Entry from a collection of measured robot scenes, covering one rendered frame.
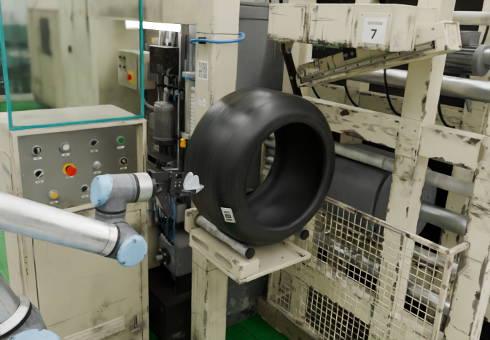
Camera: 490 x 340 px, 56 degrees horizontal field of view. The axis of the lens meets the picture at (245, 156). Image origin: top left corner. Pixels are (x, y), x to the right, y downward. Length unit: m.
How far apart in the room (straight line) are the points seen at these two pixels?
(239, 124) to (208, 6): 0.54
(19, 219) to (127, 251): 0.30
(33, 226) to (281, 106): 0.86
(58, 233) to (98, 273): 1.04
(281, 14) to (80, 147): 1.00
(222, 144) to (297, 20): 0.61
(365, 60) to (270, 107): 0.43
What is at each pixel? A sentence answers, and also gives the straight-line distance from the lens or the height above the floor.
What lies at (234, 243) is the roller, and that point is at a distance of 1.73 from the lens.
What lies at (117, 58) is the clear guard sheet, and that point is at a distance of 2.02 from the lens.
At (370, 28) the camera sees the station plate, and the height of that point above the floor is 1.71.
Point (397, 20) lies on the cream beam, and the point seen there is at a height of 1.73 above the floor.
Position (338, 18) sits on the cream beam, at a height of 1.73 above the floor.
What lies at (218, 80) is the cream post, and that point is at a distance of 1.85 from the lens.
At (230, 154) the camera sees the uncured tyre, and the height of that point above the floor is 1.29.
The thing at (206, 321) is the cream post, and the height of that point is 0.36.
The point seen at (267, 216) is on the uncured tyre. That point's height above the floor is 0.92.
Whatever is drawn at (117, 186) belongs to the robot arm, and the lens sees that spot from 1.38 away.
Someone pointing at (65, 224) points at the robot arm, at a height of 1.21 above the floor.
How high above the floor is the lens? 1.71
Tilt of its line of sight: 17 degrees down
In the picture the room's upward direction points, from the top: 3 degrees clockwise
